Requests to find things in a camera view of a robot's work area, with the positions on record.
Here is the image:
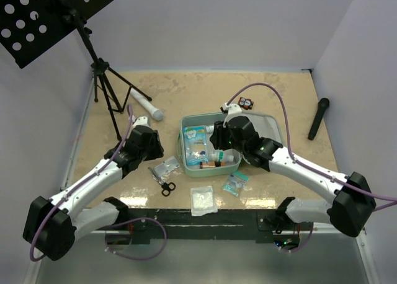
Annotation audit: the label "teal cotton swab bag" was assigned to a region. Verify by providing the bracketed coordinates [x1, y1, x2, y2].
[222, 171, 249, 197]

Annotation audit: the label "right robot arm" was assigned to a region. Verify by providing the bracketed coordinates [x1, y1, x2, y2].
[210, 116, 376, 237]

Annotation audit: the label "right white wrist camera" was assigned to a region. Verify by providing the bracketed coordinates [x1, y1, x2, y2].
[220, 103, 243, 125]

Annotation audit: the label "mint green medicine case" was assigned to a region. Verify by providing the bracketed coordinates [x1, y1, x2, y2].
[176, 112, 285, 178]

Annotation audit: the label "black microphone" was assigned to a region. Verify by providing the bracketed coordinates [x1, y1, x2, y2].
[308, 97, 330, 141]

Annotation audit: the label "clear bottle green label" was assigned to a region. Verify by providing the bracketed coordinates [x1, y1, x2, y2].
[209, 151, 234, 163]

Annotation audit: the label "black perforated music stand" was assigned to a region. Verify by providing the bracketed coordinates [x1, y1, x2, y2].
[0, 0, 153, 142]

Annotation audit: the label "purple cable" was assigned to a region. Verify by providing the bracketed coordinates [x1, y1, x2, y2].
[225, 82, 397, 254]
[29, 103, 170, 262]

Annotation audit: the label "brown medicine bottle orange cap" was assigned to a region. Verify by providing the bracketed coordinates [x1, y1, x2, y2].
[199, 161, 226, 169]

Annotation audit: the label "black handled scissors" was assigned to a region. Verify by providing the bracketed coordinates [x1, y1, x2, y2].
[148, 167, 176, 197]

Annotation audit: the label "white microphone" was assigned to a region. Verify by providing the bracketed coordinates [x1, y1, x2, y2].
[130, 89, 164, 122]

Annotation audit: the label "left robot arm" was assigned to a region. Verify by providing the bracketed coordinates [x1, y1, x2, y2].
[22, 125, 164, 261]

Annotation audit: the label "blue plaster packet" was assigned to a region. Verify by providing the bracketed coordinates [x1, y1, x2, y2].
[183, 126, 208, 166]

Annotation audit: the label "small clear plaster bag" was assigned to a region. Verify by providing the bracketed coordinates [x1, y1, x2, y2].
[154, 156, 181, 179]

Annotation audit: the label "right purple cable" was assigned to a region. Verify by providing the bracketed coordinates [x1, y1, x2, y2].
[225, 82, 397, 254]

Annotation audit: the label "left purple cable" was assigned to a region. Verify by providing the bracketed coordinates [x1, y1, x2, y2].
[29, 103, 170, 262]

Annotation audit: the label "red owl toy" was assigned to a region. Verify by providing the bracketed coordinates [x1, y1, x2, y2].
[238, 97, 254, 110]

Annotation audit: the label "blue label bandage roll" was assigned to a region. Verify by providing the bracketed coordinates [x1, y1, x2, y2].
[205, 125, 214, 134]

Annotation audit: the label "white gauze pad packet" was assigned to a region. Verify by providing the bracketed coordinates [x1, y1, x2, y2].
[190, 186, 218, 216]

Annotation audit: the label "black base frame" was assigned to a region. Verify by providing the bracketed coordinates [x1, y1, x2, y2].
[101, 208, 310, 244]

